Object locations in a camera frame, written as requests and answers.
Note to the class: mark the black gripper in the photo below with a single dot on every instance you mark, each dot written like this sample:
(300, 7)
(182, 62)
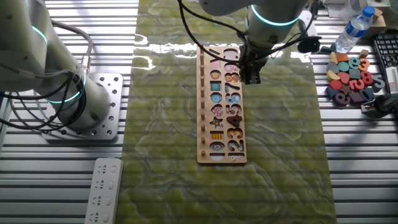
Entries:
(250, 59)

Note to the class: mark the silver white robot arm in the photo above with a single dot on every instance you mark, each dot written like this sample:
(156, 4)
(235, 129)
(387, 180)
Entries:
(93, 102)

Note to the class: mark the wooden number shape puzzle board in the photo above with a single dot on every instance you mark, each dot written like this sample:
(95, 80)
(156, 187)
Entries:
(224, 140)

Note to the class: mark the dark blue shape piece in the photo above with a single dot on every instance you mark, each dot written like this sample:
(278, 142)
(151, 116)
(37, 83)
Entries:
(330, 92)

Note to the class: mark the grey shape piece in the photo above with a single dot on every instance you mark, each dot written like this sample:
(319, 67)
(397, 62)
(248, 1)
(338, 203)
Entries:
(332, 67)

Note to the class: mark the beige shape piece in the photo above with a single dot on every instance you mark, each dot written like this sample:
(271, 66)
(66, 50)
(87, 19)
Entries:
(333, 58)

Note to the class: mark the dark teal block piece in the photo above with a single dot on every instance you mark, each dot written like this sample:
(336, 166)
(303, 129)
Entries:
(326, 49)

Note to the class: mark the yellow semicircle piece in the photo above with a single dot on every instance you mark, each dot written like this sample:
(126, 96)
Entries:
(331, 76)

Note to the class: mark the green marble pattern mat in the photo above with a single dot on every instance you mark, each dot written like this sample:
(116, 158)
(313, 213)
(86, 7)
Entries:
(280, 155)

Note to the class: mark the red circle piece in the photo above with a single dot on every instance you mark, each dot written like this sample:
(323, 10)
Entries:
(335, 85)

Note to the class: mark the purple number nine piece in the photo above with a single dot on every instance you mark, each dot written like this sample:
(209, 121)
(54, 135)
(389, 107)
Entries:
(339, 99)

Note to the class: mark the red heart piece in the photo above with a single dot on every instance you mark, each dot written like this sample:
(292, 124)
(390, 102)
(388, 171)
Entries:
(343, 77)

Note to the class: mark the orange block piece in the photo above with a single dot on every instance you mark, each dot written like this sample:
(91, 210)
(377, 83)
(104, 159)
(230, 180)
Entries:
(342, 57)

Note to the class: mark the teal circle piece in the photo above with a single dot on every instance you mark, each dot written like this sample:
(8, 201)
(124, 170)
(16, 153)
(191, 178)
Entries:
(343, 66)

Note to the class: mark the brown star piece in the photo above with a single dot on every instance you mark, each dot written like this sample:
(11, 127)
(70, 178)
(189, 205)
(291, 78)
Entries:
(345, 89)

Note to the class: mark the teal number six piece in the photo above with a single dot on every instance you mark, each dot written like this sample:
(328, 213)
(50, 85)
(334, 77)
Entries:
(350, 63)

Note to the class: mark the teal square piece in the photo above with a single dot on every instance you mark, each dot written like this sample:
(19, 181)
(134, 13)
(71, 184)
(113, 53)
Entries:
(354, 74)

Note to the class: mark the purple rectangle piece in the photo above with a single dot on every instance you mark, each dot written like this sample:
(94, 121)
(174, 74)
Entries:
(356, 98)

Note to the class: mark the red number two piece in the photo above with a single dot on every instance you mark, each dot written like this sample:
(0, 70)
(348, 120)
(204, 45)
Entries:
(360, 83)

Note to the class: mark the clear water bottle blue cap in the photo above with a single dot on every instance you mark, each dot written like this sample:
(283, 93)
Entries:
(354, 31)

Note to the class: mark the small wooden cube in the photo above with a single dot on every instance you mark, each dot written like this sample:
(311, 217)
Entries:
(363, 53)

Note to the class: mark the red number eight piece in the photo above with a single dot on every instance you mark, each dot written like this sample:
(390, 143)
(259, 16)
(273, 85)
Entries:
(367, 77)

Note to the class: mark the orange number three piece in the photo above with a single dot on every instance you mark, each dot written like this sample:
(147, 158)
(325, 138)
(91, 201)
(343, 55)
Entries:
(367, 66)

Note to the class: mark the dark blue number zero piece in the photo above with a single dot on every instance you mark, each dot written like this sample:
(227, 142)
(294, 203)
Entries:
(371, 96)

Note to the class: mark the grey number five piece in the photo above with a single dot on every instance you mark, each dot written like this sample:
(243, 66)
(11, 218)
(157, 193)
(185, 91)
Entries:
(380, 84)

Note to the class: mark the light wooden box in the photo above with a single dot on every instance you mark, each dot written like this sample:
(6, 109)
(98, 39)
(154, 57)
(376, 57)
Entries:
(376, 26)

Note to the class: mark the black keyboard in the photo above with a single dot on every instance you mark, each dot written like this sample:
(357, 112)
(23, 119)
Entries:
(385, 49)

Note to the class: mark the white ribbed device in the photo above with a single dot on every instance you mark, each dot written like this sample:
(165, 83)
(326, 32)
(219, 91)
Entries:
(392, 79)

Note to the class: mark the white plastic box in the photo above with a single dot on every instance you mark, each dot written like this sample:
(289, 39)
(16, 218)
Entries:
(377, 2)

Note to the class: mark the white power strip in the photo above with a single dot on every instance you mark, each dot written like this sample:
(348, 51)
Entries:
(104, 193)

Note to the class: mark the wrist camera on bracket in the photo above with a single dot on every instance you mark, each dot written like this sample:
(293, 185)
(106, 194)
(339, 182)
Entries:
(309, 45)

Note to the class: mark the black camera stand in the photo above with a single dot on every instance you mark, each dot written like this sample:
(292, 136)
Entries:
(314, 9)

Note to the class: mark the small camera on clamp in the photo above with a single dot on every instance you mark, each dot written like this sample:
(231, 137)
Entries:
(379, 107)

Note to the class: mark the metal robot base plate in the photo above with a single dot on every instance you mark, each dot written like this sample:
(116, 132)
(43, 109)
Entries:
(109, 124)

